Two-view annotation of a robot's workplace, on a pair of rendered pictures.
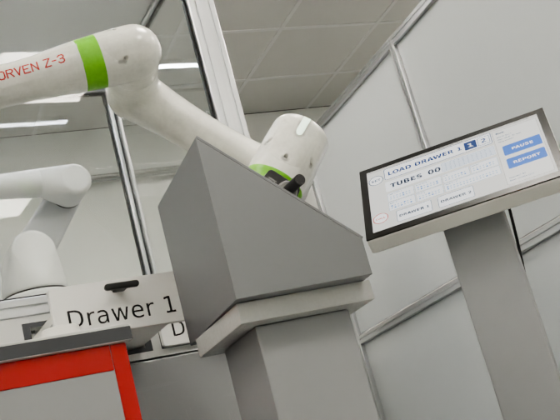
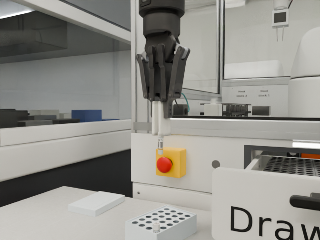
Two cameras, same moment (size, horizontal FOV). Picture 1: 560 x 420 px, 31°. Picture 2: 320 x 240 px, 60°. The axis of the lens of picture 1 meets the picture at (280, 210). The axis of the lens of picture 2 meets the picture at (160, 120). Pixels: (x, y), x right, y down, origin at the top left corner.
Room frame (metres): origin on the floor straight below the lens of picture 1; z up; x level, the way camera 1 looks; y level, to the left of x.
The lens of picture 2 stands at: (1.69, 0.20, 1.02)
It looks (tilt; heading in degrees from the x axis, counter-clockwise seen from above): 3 degrees down; 55
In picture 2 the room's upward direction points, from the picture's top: straight up
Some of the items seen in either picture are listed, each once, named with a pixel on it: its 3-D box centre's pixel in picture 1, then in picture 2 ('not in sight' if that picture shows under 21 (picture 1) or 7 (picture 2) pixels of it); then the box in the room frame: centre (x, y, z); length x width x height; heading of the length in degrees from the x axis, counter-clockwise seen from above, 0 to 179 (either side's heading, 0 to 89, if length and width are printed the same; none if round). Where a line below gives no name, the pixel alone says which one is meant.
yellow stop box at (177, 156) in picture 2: not in sight; (170, 162); (2.12, 0.78, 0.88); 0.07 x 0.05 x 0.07; 119
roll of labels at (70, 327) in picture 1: (62, 339); not in sight; (1.81, 0.45, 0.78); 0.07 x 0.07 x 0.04
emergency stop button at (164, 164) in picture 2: not in sight; (165, 164); (2.09, 0.77, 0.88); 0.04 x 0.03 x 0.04; 119
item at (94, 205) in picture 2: not in sight; (97, 202); (1.96, 0.89, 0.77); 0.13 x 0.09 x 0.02; 30
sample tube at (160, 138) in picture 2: not in sight; (160, 143); (2.01, 0.67, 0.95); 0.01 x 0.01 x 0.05
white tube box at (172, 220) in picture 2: not in sight; (162, 226); (2.00, 0.65, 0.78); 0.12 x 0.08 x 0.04; 14
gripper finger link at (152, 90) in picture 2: not in sight; (155, 75); (2.01, 0.68, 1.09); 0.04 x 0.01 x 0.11; 12
